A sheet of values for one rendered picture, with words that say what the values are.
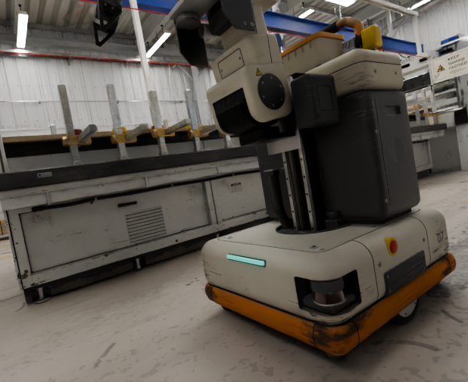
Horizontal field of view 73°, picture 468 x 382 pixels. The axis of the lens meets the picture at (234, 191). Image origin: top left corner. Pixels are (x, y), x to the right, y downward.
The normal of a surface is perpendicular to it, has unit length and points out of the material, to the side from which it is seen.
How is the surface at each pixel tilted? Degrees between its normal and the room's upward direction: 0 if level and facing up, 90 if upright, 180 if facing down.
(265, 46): 90
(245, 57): 98
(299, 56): 92
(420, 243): 90
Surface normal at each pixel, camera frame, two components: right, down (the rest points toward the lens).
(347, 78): -0.80, 0.17
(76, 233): 0.59, -0.07
